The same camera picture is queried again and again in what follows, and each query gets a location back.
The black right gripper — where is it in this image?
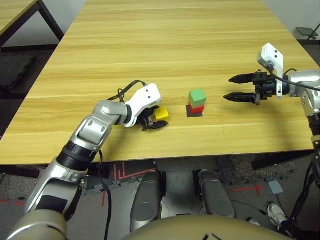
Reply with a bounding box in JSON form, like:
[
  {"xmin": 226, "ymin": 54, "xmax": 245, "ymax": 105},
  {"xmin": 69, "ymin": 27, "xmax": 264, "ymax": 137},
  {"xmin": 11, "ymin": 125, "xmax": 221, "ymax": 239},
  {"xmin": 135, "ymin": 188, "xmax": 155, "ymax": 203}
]
[{"xmin": 222, "ymin": 71, "xmax": 284, "ymax": 106}]

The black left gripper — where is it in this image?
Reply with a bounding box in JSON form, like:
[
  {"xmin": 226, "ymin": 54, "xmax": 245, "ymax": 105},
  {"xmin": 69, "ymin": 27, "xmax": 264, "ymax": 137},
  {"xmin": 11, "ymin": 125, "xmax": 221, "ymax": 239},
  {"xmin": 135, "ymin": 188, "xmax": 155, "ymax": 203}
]
[{"xmin": 140, "ymin": 105, "xmax": 170, "ymax": 132}]

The yellow wooden block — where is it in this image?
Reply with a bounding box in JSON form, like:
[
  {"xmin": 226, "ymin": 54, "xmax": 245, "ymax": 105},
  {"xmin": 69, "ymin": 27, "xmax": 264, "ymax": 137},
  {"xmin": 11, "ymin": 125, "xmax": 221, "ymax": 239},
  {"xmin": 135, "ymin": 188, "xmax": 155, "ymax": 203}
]
[{"xmin": 153, "ymin": 107, "xmax": 171, "ymax": 124}]

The red wooden block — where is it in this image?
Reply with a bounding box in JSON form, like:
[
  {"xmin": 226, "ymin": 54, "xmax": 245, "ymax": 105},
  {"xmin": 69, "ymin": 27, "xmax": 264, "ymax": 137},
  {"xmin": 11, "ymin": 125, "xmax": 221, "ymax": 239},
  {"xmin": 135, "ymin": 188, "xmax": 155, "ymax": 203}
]
[{"xmin": 187, "ymin": 103, "xmax": 206, "ymax": 115}]

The green wooden block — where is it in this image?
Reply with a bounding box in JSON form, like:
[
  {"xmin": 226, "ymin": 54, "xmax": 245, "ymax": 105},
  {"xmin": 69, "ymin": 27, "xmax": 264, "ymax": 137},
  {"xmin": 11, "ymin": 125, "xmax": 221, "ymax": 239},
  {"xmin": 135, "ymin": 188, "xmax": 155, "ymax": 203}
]
[{"xmin": 188, "ymin": 88, "xmax": 208, "ymax": 108}]

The black square pad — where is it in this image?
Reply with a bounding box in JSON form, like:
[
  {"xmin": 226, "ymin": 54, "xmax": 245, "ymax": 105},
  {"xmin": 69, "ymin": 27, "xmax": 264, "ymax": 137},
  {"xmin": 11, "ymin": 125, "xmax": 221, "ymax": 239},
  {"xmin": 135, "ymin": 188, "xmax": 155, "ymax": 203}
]
[{"xmin": 185, "ymin": 104, "xmax": 204, "ymax": 119}]

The dark speckled floor mat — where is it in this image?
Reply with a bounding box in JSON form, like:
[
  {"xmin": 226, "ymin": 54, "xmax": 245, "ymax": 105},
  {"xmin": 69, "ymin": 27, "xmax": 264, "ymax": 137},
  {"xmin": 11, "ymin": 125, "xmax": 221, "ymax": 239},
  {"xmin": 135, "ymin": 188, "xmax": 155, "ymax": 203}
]
[{"xmin": 216, "ymin": 154, "xmax": 314, "ymax": 186}]

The black table foot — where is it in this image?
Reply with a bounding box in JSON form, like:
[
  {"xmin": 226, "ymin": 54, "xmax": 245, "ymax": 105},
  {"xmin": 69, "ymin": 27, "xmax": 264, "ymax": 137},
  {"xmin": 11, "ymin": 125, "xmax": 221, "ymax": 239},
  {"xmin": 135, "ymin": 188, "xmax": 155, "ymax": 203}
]
[{"xmin": 250, "ymin": 151, "xmax": 314, "ymax": 171}]

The grey robot left leg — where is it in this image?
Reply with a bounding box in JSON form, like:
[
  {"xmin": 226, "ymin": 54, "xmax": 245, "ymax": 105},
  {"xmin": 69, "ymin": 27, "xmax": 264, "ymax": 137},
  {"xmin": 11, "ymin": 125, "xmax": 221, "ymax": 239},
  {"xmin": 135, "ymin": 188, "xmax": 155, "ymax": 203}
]
[{"xmin": 129, "ymin": 170, "xmax": 164, "ymax": 232}]

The grey robot leg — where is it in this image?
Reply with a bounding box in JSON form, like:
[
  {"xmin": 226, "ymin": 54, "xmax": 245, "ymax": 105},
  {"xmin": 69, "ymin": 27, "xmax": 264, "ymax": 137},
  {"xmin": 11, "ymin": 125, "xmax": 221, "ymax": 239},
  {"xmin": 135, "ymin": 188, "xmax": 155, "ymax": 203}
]
[
  {"xmin": 129, "ymin": 170, "xmax": 164, "ymax": 232},
  {"xmin": 198, "ymin": 169, "xmax": 237, "ymax": 219}
]

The black tray on stand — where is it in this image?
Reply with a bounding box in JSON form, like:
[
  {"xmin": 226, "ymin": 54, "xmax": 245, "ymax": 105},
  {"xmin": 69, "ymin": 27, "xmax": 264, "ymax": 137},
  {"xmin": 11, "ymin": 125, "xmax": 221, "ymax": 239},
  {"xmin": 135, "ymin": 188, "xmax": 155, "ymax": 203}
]
[{"xmin": 295, "ymin": 26, "xmax": 317, "ymax": 36}]

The black tripod stand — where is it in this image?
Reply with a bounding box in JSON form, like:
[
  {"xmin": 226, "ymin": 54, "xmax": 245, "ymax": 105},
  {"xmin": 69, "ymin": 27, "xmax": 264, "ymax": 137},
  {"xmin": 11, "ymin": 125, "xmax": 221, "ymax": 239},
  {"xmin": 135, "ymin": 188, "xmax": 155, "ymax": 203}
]
[{"xmin": 308, "ymin": 23, "xmax": 320, "ymax": 41}]

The grey robot right leg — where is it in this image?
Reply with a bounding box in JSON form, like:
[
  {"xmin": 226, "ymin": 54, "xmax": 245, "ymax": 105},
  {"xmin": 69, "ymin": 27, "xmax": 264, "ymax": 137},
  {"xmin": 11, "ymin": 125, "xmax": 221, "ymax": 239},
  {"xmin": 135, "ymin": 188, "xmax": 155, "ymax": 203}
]
[{"xmin": 198, "ymin": 169, "xmax": 237, "ymax": 219}]

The grey square floor pad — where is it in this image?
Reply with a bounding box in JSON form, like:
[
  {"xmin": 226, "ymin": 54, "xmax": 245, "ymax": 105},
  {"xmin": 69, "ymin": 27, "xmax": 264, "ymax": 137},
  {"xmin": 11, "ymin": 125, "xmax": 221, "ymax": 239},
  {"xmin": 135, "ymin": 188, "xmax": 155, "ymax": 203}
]
[{"xmin": 267, "ymin": 180, "xmax": 285, "ymax": 196}]

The tan robot torso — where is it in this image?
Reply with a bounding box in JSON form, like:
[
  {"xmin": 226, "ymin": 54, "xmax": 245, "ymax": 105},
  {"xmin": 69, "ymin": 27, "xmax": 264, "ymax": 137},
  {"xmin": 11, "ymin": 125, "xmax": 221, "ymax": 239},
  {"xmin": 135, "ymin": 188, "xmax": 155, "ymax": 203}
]
[{"xmin": 121, "ymin": 214, "xmax": 294, "ymax": 240}]

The black foam cushion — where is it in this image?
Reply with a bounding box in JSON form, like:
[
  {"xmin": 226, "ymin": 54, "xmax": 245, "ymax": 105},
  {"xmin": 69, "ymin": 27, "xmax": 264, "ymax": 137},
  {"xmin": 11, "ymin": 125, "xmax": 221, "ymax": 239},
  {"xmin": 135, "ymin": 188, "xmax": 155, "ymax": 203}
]
[{"xmin": 0, "ymin": 53, "xmax": 38, "ymax": 90}]

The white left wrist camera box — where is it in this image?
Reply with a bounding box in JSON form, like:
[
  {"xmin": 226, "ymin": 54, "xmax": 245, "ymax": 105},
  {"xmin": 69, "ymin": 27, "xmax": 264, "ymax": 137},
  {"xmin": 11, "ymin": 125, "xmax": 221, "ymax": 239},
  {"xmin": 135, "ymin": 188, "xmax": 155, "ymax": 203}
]
[{"xmin": 123, "ymin": 83, "xmax": 163, "ymax": 129}]

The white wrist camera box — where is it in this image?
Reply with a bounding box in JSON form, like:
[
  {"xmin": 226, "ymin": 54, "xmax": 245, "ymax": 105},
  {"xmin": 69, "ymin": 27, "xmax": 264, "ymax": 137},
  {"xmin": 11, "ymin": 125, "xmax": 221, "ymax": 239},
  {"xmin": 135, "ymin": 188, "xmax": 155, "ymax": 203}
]
[
  {"xmin": 256, "ymin": 42, "xmax": 286, "ymax": 101},
  {"xmin": 123, "ymin": 83, "xmax": 163, "ymax": 129}
]

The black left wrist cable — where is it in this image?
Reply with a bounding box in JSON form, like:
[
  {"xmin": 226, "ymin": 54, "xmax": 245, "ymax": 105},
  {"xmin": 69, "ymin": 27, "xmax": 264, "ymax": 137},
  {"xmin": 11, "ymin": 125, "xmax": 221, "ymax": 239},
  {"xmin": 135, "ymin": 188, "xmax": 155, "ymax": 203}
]
[{"xmin": 98, "ymin": 79, "xmax": 148, "ymax": 240}]

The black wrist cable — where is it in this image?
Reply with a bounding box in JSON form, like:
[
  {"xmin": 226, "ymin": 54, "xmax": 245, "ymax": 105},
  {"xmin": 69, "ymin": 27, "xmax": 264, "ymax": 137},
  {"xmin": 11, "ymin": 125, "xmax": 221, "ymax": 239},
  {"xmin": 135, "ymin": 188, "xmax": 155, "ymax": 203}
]
[
  {"xmin": 268, "ymin": 68, "xmax": 320, "ymax": 92},
  {"xmin": 98, "ymin": 79, "xmax": 148, "ymax": 240}
]

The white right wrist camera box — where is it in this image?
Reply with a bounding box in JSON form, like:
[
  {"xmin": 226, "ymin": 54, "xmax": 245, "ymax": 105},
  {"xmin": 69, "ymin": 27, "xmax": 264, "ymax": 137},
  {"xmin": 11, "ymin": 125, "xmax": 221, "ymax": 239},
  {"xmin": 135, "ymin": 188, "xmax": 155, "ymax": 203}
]
[{"xmin": 256, "ymin": 42, "xmax": 286, "ymax": 101}]

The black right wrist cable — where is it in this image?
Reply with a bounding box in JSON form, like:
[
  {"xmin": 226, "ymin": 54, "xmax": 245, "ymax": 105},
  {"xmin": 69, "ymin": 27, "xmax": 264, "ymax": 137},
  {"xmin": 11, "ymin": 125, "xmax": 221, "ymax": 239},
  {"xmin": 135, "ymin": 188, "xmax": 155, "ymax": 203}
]
[{"xmin": 268, "ymin": 68, "xmax": 320, "ymax": 92}]

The black cable bundle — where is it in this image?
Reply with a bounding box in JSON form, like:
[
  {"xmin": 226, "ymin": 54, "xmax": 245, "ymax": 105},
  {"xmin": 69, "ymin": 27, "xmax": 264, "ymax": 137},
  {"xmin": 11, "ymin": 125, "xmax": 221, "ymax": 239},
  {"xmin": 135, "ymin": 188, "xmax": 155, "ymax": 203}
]
[{"xmin": 276, "ymin": 154, "xmax": 320, "ymax": 234}]

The wooden side table black frame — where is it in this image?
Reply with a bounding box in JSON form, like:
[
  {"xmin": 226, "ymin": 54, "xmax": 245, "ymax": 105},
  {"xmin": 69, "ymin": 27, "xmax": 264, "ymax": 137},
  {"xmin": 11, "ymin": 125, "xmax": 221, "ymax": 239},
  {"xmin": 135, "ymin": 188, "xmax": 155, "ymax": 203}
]
[{"xmin": 0, "ymin": 0, "xmax": 66, "ymax": 50}]

